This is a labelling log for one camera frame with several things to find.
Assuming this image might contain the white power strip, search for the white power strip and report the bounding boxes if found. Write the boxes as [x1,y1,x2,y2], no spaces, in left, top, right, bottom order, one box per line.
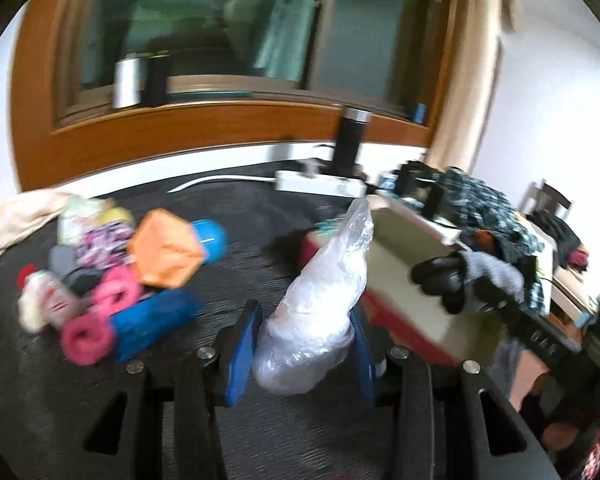
[275,170,366,198]

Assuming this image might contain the pink leopard sock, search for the pink leopard sock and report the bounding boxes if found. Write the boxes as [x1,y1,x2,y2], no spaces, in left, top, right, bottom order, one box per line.
[76,221,134,271]

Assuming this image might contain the black cylinder on sill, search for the black cylinder on sill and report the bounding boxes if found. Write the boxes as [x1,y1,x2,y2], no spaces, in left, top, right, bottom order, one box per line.
[143,53,170,107]

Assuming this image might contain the red cardboard box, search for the red cardboard box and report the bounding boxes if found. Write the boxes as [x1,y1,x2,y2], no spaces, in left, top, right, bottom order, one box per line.
[299,194,502,366]

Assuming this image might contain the blue ball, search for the blue ball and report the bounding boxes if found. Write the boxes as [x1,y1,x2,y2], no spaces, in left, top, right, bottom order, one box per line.
[192,219,227,263]

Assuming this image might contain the black thermos flask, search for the black thermos flask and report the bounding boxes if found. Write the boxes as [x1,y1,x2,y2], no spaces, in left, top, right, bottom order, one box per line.
[327,107,372,178]

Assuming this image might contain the small blue bottle on sill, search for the small blue bottle on sill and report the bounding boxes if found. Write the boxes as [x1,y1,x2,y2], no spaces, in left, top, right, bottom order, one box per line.
[412,103,427,125]

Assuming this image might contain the wooden window frame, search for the wooden window frame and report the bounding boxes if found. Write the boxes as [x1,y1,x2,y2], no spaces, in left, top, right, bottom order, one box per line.
[10,0,466,191]

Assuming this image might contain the grey sock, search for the grey sock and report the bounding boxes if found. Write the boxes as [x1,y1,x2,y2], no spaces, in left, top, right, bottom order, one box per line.
[48,245,102,297]

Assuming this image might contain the black chair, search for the black chair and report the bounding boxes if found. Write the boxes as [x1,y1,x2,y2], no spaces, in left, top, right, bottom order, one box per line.
[519,180,572,220]

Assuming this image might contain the yellow white small box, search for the yellow white small box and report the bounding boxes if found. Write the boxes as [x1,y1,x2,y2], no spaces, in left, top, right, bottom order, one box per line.
[57,195,114,246]

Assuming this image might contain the orange cube box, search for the orange cube box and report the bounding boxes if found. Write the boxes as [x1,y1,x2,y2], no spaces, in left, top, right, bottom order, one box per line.
[128,208,208,288]

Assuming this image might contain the cream curtain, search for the cream curtain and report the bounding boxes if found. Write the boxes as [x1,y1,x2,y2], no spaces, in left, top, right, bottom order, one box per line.
[0,188,72,258]

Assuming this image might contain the clear plastic bag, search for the clear plastic bag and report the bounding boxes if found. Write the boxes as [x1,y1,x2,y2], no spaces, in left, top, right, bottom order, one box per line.
[252,198,374,396]

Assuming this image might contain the white chicken plush toy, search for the white chicken plush toy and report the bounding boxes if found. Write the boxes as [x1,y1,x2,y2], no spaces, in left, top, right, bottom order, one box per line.
[17,264,84,334]

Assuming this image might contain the plaid shirt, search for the plaid shirt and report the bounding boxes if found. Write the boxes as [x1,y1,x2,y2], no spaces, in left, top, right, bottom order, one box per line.
[437,167,547,315]

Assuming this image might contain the pink foam tube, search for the pink foam tube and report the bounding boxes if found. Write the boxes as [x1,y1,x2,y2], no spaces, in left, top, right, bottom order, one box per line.
[60,266,143,366]

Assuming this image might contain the blue foam roll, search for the blue foam roll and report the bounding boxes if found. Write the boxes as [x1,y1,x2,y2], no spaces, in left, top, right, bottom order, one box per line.
[110,289,202,362]

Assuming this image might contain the white cylinder on sill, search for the white cylinder on sill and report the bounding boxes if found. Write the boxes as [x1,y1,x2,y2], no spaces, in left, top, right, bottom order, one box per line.
[112,58,142,110]

